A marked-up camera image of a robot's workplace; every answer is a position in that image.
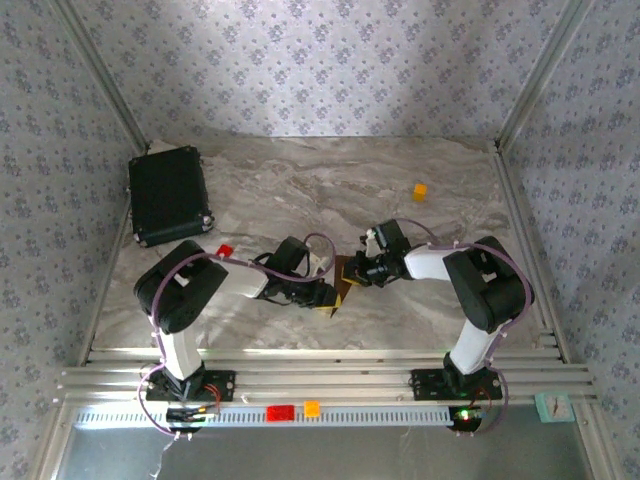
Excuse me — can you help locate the brown square paper sheet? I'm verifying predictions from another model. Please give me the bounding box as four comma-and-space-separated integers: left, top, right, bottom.
330, 254, 359, 320

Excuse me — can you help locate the black hard case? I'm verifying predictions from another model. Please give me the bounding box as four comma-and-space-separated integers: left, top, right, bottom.
127, 145, 215, 249

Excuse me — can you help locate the black left controller board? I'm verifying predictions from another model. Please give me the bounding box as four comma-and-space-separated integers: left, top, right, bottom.
166, 407, 221, 434

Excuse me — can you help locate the black controller board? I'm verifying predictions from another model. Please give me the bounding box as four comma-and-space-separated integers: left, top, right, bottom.
166, 407, 221, 434
447, 405, 489, 434

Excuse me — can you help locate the black right controller board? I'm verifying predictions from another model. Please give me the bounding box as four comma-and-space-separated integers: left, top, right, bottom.
447, 405, 489, 434

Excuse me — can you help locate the small teal clock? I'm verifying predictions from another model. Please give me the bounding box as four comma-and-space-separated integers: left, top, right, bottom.
534, 392, 574, 425

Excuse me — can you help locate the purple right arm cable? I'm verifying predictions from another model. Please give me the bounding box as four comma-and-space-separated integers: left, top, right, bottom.
397, 217, 534, 436

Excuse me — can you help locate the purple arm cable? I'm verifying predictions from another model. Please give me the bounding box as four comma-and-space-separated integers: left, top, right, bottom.
397, 217, 534, 436
138, 232, 337, 441

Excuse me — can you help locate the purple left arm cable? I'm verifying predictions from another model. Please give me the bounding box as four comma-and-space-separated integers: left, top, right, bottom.
138, 232, 337, 441

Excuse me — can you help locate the aluminium rail frame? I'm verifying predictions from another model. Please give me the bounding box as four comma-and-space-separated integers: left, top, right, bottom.
57, 347, 599, 409

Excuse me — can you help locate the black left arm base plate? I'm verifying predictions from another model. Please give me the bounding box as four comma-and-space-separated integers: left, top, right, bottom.
145, 368, 237, 404

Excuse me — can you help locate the grey slotted cable duct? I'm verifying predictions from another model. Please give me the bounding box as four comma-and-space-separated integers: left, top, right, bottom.
74, 405, 454, 429

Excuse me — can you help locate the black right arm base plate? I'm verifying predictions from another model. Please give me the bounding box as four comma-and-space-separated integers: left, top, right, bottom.
410, 368, 504, 401

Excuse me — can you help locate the aluminium side rail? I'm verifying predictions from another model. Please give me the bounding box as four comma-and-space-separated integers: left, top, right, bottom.
77, 199, 136, 364
492, 142, 571, 364

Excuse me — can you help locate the aluminium corner post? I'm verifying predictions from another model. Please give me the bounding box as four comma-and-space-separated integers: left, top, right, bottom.
52, 0, 150, 154
497, 0, 599, 149

